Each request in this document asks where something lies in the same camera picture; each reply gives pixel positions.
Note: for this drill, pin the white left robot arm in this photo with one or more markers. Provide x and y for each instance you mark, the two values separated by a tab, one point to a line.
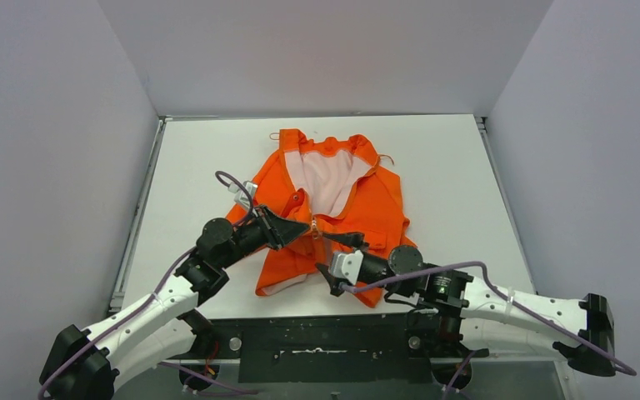
94	362

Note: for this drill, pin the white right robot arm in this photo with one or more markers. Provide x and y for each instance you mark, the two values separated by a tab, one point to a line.
579	330

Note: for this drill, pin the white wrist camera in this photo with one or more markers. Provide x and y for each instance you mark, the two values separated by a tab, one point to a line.
243	196
346	265

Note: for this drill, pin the aluminium left table rail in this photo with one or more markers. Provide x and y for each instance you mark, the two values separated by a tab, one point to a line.
119	288

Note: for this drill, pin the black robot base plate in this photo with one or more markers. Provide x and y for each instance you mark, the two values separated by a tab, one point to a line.
408	346

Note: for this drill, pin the orange zip-up jacket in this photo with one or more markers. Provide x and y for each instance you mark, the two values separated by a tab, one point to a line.
334	186

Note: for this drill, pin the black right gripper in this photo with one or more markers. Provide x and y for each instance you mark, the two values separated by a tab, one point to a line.
350	239

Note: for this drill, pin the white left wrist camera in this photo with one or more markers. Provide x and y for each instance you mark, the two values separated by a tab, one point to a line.
243	196

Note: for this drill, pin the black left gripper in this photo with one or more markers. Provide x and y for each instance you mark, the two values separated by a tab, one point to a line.
269	227

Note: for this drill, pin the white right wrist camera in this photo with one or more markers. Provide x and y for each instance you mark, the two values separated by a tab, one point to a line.
346	265

